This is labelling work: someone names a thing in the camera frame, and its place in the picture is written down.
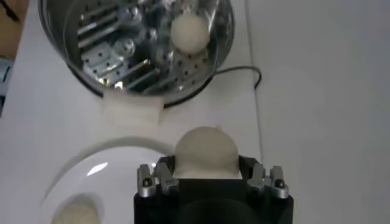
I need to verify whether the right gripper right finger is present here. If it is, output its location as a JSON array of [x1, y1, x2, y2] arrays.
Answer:
[[239, 155, 290, 200]]

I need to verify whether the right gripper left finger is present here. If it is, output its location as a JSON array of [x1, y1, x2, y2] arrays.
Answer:
[[136, 155, 181, 199]]

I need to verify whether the white steamed baozi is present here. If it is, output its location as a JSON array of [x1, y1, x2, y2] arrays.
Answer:
[[50, 200, 102, 224], [173, 126, 240, 180], [170, 12, 211, 56]]

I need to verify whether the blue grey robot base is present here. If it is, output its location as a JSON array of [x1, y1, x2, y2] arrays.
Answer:
[[0, 57, 15, 118]]

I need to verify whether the stainless steel steamer basket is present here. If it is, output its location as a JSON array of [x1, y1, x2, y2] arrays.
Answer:
[[38, 0, 236, 127]]

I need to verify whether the white round plate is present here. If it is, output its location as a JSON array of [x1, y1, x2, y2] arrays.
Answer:
[[38, 136, 183, 224]]

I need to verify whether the white electric cooking pot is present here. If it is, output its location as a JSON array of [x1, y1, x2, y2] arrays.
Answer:
[[68, 65, 216, 110]]

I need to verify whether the black pot power cord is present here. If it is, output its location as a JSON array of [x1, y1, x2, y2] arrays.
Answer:
[[213, 65, 263, 91]]

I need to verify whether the black floor cable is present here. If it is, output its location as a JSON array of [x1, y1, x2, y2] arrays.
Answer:
[[0, 0, 20, 23]]

